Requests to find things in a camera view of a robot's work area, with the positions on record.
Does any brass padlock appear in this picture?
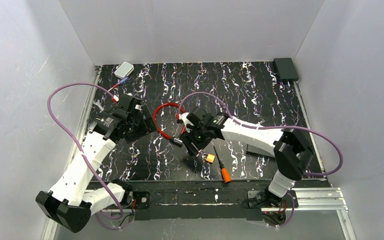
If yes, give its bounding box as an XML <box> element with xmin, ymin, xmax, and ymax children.
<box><xmin>202</xmin><ymin>153</ymin><xmax>216</xmax><ymax>164</ymax></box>

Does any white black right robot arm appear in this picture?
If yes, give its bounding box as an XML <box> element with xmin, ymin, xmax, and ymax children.
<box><xmin>176</xmin><ymin>107</ymin><xmax>314</xmax><ymax>209</ymax></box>

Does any black box in corner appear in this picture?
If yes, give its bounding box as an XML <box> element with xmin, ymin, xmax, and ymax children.
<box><xmin>273</xmin><ymin>57</ymin><xmax>299</xmax><ymax>83</ymax></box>

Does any white rectangular box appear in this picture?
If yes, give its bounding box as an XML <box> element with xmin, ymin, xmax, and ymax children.
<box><xmin>114</xmin><ymin>62</ymin><xmax>134</xmax><ymax>79</ymax></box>

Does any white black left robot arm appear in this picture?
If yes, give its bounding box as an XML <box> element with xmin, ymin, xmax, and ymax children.
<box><xmin>35</xmin><ymin>94</ymin><xmax>157</xmax><ymax>233</ymax></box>

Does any dark grey flat plate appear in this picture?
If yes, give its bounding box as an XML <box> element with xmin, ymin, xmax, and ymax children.
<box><xmin>246</xmin><ymin>144</ymin><xmax>275</xmax><ymax>158</ymax></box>

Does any blue red pen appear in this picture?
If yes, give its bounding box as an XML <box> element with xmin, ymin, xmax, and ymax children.
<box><xmin>107</xmin><ymin>76</ymin><xmax>130</xmax><ymax>92</ymax></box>

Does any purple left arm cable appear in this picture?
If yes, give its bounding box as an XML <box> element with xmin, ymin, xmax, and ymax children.
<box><xmin>47</xmin><ymin>82</ymin><xmax>137</xmax><ymax>231</ymax></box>

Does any small silver wrench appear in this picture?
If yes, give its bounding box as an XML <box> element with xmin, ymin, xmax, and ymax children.
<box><xmin>92</xmin><ymin>99</ymin><xmax>105</xmax><ymax>113</ymax></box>

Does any aluminium frame rail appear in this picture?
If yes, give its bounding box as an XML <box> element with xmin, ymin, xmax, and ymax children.
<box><xmin>41</xmin><ymin>66</ymin><xmax>359</xmax><ymax>240</ymax></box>

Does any red cable lock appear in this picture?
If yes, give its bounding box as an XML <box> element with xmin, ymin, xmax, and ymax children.
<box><xmin>152</xmin><ymin>102</ymin><xmax>187</xmax><ymax>148</ymax></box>

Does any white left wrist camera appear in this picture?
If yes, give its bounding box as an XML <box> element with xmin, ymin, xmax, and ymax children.
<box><xmin>111</xmin><ymin>95</ymin><xmax>143</xmax><ymax>112</ymax></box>

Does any orange handled screwdriver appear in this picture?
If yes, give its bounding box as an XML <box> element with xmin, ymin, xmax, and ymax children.
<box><xmin>213</xmin><ymin>146</ymin><xmax>232</xmax><ymax>184</ymax></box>

